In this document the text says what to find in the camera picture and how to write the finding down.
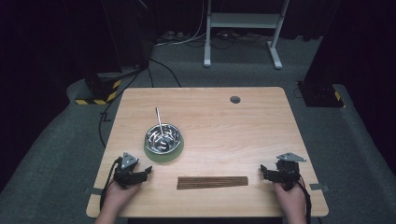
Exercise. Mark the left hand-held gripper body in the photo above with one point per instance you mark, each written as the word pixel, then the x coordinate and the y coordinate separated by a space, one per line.
pixel 127 174

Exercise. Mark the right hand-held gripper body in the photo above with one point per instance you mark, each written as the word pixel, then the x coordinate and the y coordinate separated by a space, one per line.
pixel 288 172

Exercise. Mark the steel bowl with green base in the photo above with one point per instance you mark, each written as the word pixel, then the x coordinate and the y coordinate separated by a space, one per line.
pixel 163 144

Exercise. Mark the row of brown chopsticks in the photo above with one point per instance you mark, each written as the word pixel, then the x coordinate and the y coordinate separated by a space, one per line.
pixel 211 183

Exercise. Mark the person's left hand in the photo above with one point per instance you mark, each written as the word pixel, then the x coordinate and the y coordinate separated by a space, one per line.
pixel 120 196

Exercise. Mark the person's right hand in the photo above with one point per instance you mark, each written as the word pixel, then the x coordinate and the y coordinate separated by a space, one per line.
pixel 291 199

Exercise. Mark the grey tape piece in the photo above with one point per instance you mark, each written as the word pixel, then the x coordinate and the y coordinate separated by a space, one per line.
pixel 93 191
pixel 319 187

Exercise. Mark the steel spoon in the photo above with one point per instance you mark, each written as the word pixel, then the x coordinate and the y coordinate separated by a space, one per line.
pixel 159 122

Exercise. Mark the black stand with striped base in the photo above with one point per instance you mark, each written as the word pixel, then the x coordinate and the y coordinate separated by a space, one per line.
pixel 102 90
pixel 320 95

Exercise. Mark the power strip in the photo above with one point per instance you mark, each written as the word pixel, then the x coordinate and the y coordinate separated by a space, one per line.
pixel 172 35

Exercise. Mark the white metal stand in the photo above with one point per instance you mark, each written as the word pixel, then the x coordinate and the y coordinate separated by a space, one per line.
pixel 243 20

